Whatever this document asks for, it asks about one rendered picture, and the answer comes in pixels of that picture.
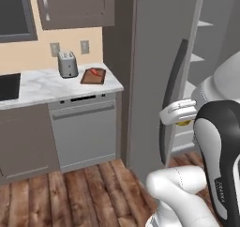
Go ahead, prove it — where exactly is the grey fridge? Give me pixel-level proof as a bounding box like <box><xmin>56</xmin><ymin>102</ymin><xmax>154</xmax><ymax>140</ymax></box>
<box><xmin>102</xmin><ymin>0</ymin><xmax>240</xmax><ymax>169</ymax></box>

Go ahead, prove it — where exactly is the red fish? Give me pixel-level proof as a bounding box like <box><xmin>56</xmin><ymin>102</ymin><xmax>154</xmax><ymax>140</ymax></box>
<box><xmin>90</xmin><ymin>68</ymin><xmax>103</xmax><ymax>78</ymax></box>

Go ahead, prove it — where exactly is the silver cupboard handle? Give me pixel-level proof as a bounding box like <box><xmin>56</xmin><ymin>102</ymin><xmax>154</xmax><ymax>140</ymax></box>
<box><xmin>39</xmin><ymin>0</ymin><xmax>52</xmax><ymax>23</ymax></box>

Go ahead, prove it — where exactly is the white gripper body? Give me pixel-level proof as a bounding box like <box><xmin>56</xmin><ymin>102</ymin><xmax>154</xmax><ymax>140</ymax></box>
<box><xmin>158</xmin><ymin>98</ymin><xmax>198</xmax><ymax>126</ymax></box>

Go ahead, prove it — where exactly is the brown cutting board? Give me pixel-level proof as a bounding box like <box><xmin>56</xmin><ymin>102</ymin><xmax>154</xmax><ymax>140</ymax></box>
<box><xmin>80</xmin><ymin>67</ymin><xmax>107</xmax><ymax>85</ymax></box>

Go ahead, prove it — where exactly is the grey upper cupboard door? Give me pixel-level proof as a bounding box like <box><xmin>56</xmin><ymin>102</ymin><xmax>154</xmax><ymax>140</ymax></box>
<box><xmin>34</xmin><ymin>0</ymin><xmax>116</xmax><ymax>31</ymax></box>

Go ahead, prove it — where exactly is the silver toaster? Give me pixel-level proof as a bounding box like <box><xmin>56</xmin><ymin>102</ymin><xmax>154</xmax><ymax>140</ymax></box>
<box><xmin>57</xmin><ymin>50</ymin><xmax>80</xmax><ymax>80</ymax></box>

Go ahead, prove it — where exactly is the grey dishwasher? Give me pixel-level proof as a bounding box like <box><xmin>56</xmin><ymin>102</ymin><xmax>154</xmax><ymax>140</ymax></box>
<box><xmin>47</xmin><ymin>92</ymin><xmax>118</xmax><ymax>174</ymax></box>

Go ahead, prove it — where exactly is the grey wall outlet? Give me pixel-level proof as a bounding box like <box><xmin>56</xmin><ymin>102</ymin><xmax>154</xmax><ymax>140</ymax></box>
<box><xmin>49</xmin><ymin>41</ymin><xmax>61</xmax><ymax>58</ymax></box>
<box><xmin>80</xmin><ymin>39</ymin><xmax>91</xmax><ymax>55</ymax></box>

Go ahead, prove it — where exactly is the black sink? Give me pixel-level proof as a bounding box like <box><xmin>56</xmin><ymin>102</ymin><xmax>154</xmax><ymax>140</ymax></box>
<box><xmin>0</xmin><ymin>72</ymin><xmax>22</xmax><ymax>102</ymax></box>

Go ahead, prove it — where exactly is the dark fridge door handle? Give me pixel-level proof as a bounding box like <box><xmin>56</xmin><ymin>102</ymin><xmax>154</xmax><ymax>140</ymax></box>
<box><xmin>158</xmin><ymin>38</ymin><xmax>190</xmax><ymax>167</ymax></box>

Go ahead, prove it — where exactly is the yellow lemon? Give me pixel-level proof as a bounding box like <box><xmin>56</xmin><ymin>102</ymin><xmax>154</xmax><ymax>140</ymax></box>
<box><xmin>175</xmin><ymin>120</ymin><xmax>191</xmax><ymax>127</ymax></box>

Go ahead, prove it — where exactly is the grey dishwasher handle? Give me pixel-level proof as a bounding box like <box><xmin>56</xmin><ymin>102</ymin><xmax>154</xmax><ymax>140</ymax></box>
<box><xmin>51</xmin><ymin>103</ymin><xmax>116</xmax><ymax>121</ymax></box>

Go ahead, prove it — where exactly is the grey lower cupboard door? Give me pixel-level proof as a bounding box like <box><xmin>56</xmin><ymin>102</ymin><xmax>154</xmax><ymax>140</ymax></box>
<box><xmin>0</xmin><ymin>103</ymin><xmax>61</xmax><ymax>186</ymax></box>

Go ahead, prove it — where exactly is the grey lower cupboard handle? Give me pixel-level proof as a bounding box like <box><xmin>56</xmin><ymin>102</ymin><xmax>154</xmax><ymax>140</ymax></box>
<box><xmin>4</xmin><ymin>165</ymin><xmax>50</xmax><ymax>179</ymax></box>

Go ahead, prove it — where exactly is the grey cupboard door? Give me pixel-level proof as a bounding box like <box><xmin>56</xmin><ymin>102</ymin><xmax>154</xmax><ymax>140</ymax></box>
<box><xmin>0</xmin><ymin>103</ymin><xmax>61</xmax><ymax>186</ymax></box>
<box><xmin>34</xmin><ymin>0</ymin><xmax>116</xmax><ymax>31</ymax></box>

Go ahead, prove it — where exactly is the grey framed window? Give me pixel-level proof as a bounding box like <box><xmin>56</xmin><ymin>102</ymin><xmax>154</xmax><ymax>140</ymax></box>
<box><xmin>0</xmin><ymin>0</ymin><xmax>38</xmax><ymax>44</ymax></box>

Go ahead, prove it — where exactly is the grey fridge door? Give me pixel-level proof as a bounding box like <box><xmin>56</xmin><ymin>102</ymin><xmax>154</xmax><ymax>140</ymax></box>
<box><xmin>127</xmin><ymin>0</ymin><xmax>206</xmax><ymax>177</ymax></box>

